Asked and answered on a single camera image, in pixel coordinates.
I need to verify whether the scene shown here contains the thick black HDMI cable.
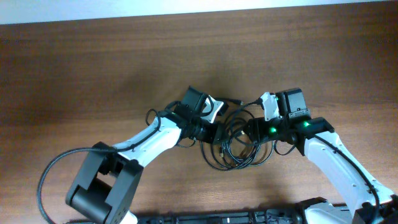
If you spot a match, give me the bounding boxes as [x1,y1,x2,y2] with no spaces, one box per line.
[198,105,274,172]

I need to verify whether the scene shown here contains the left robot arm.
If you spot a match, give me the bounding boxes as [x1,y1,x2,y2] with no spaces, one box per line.
[65,87,228,224]

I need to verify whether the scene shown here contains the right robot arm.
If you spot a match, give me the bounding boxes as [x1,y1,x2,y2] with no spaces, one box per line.
[243,88,397,223]

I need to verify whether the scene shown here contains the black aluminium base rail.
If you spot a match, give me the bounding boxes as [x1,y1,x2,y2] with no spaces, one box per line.
[67,203,373,224]

